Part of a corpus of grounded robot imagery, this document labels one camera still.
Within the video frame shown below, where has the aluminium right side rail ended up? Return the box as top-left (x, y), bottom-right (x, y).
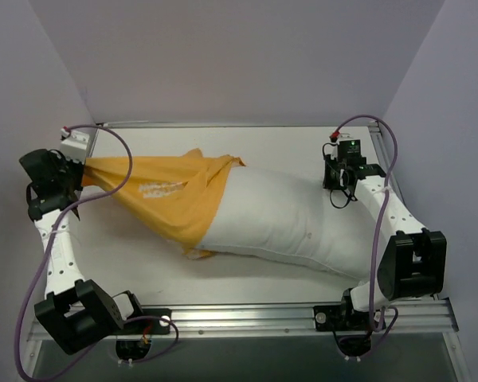
top-left (360, 128), bottom-right (447, 304)

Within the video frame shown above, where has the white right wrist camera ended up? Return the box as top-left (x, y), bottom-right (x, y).
top-left (329, 131), bottom-right (350, 146)

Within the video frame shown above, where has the yellow Mickey Mouse pillowcase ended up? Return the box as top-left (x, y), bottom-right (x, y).
top-left (79, 147), bottom-right (248, 262)

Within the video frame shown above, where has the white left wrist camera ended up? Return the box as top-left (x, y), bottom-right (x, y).
top-left (59, 127), bottom-right (92, 165)

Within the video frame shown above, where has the aluminium back rail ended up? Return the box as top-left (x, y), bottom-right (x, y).
top-left (96, 120), bottom-right (379, 129)

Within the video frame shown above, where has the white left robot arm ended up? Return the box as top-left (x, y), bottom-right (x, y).
top-left (19, 149), bottom-right (145, 355)

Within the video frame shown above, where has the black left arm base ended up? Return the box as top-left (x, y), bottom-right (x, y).
top-left (115, 306), bottom-right (172, 363)

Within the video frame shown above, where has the white pillow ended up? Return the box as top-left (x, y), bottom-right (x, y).
top-left (197, 167), bottom-right (374, 280)

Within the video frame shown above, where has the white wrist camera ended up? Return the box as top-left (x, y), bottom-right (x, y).
top-left (59, 127), bottom-right (92, 165)
top-left (329, 131), bottom-right (350, 146)

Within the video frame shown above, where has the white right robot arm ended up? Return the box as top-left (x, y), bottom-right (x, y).
top-left (323, 133), bottom-right (447, 329)

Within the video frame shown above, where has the aluminium front rail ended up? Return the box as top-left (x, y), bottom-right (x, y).
top-left (26, 298), bottom-right (459, 341)

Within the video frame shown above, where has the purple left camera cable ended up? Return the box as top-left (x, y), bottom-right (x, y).
top-left (14, 123), bottom-right (135, 379)

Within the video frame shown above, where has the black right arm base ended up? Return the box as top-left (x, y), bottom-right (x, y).
top-left (313, 305), bottom-right (373, 359)

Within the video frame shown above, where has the aluminium rail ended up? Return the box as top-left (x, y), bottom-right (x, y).
top-left (26, 298), bottom-right (459, 341)
top-left (96, 120), bottom-right (379, 129)
top-left (360, 128), bottom-right (447, 304)

